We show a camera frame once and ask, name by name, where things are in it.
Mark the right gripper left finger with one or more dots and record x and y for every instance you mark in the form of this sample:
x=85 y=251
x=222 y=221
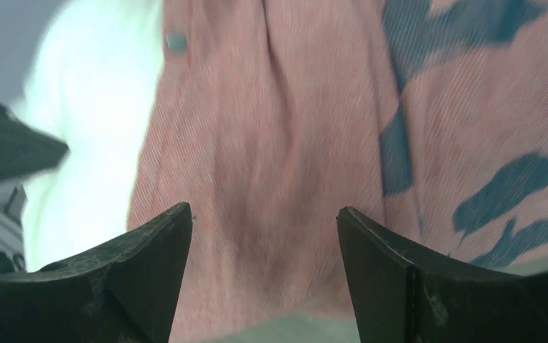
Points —
x=124 y=290

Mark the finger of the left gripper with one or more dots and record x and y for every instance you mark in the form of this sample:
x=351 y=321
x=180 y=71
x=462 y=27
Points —
x=24 y=151

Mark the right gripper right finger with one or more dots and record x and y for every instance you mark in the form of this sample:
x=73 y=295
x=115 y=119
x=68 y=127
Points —
x=404 y=292

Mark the white pillow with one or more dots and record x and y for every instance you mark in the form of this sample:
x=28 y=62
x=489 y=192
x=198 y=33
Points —
x=92 y=85

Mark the pink printed pillowcase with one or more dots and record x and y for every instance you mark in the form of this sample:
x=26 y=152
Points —
x=431 y=117

